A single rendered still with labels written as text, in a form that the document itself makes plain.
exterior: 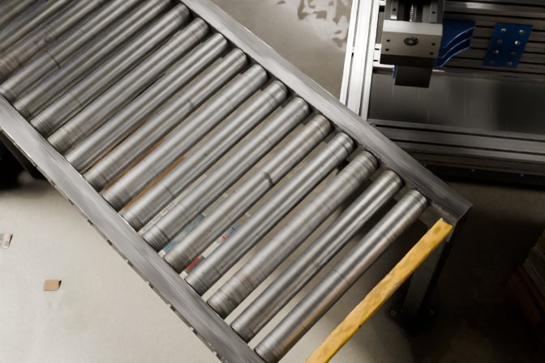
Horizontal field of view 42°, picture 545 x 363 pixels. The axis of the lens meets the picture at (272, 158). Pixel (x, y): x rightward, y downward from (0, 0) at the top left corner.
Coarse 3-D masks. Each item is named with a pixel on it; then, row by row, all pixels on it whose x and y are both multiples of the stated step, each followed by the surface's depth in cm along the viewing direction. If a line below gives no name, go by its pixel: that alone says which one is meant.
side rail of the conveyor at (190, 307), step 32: (0, 96) 160; (0, 128) 158; (32, 128) 155; (32, 160) 153; (64, 160) 151; (64, 192) 148; (96, 192) 147; (96, 224) 144; (128, 224) 143; (128, 256) 140; (160, 256) 140; (160, 288) 136; (192, 288) 136; (192, 320) 133; (224, 352) 130
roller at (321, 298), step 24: (408, 192) 143; (384, 216) 141; (408, 216) 140; (360, 240) 140; (384, 240) 138; (360, 264) 136; (312, 288) 136; (336, 288) 134; (312, 312) 132; (288, 336) 131; (264, 360) 129
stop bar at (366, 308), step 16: (448, 224) 136; (432, 240) 135; (416, 256) 134; (400, 272) 132; (384, 288) 131; (368, 304) 130; (352, 320) 129; (336, 336) 128; (320, 352) 127; (336, 352) 127
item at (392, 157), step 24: (192, 0) 169; (216, 24) 165; (240, 24) 164; (240, 48) 161; (264, 48) 161; (240, 72) 172; (288, 72) 157; (312, 96) 154; (336, 120) 151; (360, 120) 150; (360, 144) 148; (384, 144) 147; (384, 168) 147; (408, 168) 144; (432, 192) 142; (456, 192) 141; (432, 216) 146; (456, 216) 139
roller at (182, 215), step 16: (288, 112) 153; (304, 112) 154; (272, 128) 151; (288, 128) 152; (256, 144) 150; (272, 144) 151; (240, 160) 148; (256, 160) 150; (208, 176) 148; (224, 176) 147; (240, 176) 149; (192, 192) 146; (208, 192) 146; (224, 192) 148; (176, 208) 144; (192, 208) 144; (160, 224) 143; (176, 224) 143; (160, 240) 142
